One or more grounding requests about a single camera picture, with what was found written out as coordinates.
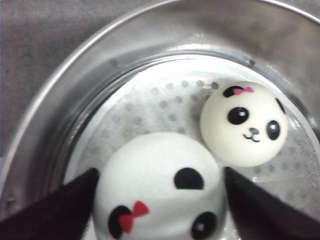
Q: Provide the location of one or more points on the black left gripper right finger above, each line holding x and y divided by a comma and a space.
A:
260, 216

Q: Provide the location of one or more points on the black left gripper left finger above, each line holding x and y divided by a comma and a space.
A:
62, 215

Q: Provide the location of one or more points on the panda bun pink bow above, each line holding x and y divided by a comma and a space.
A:
244, 124

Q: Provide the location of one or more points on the white perforated steamer liner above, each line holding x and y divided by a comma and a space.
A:
173, 103

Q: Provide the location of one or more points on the stainless steel steamer pot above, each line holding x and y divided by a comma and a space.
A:
243, 38

